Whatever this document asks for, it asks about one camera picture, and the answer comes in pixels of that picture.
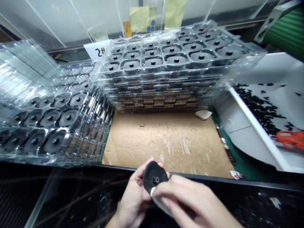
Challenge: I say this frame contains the orange scissors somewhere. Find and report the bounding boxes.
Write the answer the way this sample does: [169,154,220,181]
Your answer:
[275,130,304,149]

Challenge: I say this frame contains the red and white scrap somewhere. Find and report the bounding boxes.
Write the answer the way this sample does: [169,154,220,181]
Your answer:
[229,170,243,180]

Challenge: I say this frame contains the white cardboard box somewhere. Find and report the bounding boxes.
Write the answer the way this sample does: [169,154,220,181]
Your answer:
[213,52,304,172]

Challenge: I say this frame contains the white paper sign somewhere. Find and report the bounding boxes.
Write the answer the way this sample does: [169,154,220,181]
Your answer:
[83,40,112,60]

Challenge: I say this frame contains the white triangular piece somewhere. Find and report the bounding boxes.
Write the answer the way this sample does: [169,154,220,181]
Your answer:
[195,110,212,122]

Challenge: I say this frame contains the blue dot stickers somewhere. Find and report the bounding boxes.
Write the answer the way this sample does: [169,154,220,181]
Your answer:
[146,18,156,33]

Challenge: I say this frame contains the person's left hand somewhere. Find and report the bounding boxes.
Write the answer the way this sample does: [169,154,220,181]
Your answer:
[113,157,171,228]

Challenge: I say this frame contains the yellow sticky note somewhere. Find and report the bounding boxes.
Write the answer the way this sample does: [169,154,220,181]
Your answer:
[164,0,185,27]
[130,6,150,33]

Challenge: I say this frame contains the black rounded triangular disc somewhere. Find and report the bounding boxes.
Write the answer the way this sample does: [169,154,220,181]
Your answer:
[143,161,171,198]

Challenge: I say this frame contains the brown cardboard sheet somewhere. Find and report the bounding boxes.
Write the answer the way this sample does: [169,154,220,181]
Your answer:
[101,110,236,179]

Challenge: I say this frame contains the tall stack of filled clear trays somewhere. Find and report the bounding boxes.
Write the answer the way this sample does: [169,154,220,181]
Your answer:
[91,20,268,112]

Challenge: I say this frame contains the stack of empty clear trays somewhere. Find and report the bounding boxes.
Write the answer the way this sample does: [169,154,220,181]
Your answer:
[0,39,95,101]

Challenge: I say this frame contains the orange label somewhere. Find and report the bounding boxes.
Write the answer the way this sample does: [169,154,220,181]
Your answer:
[123,21,132,38]

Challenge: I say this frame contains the person's right hand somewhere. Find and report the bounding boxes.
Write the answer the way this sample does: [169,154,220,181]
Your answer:
[150,175,239,228]

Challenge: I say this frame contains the clear acrylic partition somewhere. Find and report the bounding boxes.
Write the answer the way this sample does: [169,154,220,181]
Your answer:
[0,0,274,50]

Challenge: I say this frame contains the green ribbed machine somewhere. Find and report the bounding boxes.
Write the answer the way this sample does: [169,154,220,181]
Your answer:
[253,0,304,52]

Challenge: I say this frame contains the low stack of filled clear trays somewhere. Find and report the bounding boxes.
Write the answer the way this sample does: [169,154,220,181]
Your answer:
[0,77,115,168]

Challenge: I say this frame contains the pile of small black parts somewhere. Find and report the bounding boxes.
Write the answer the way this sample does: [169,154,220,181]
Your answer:
[232,82,304,136]

